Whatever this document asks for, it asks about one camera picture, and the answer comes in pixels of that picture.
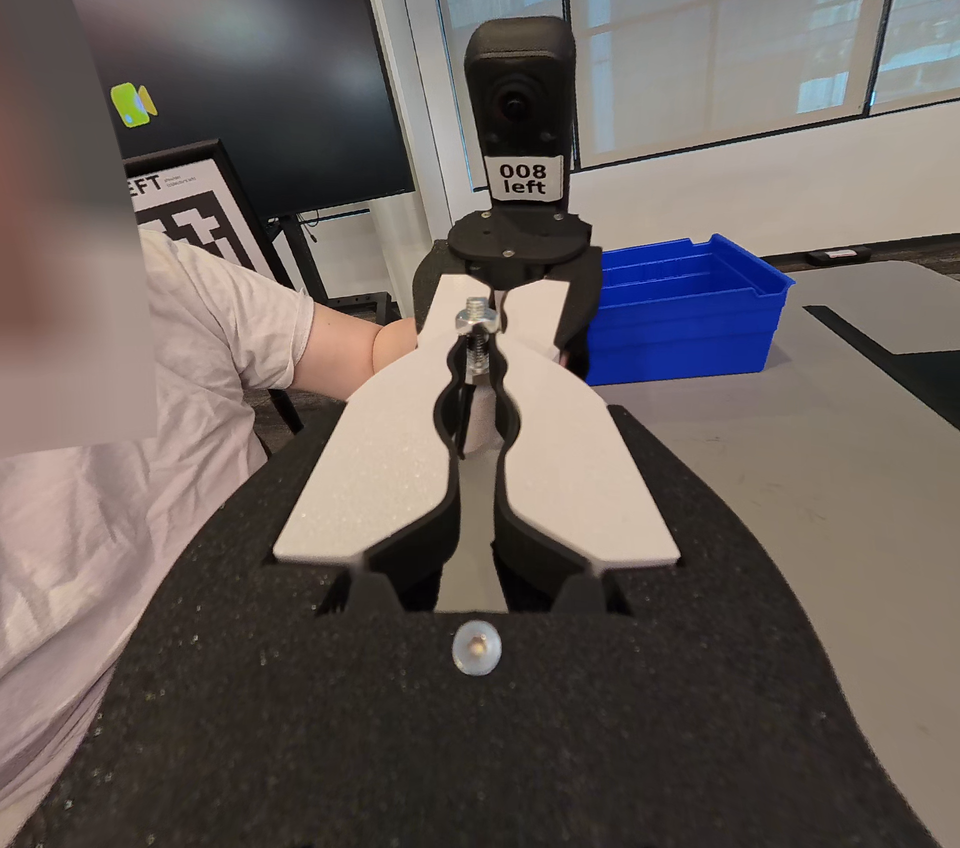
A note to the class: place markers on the white sign board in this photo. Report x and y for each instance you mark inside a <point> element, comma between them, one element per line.
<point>202,218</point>

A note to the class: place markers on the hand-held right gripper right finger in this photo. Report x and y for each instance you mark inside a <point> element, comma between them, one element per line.
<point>592,473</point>

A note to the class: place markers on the blue plastic bin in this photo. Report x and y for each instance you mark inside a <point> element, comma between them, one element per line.
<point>675,323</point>

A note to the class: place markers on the large black monitor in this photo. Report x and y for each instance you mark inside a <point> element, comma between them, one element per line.
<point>262,38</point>

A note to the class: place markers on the black monitor stand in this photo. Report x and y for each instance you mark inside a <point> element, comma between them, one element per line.
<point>330,278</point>

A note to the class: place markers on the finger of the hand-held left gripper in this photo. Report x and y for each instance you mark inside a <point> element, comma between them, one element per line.
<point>536,319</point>
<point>442,308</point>

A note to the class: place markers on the small black floor box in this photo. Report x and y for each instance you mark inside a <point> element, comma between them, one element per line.
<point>838,256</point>

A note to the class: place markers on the silver hex bolt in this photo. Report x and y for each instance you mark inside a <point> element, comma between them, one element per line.
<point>476,357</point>

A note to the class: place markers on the person's left forearm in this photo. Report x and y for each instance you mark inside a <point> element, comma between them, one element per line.
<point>352,353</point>

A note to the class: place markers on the glass window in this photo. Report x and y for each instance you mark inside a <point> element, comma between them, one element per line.
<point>712,16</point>

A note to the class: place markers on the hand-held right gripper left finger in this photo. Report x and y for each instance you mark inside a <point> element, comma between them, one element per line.
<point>375,466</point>

